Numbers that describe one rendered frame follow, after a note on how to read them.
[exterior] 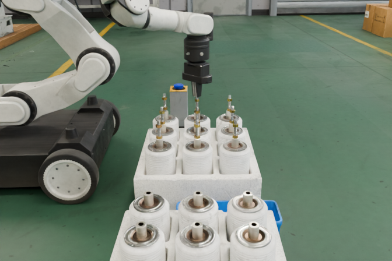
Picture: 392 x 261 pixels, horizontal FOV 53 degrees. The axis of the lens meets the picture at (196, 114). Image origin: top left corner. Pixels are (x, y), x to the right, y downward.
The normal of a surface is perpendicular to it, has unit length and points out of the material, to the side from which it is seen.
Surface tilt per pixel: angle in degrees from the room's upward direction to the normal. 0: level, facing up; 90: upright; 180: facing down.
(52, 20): 112
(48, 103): 90
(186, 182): 90
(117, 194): 0
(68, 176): 90
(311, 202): 0
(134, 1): 69
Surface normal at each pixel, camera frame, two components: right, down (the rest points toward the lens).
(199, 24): 0.61, 0.29
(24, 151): -0.01, -0.93
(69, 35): 0.04, 0.37
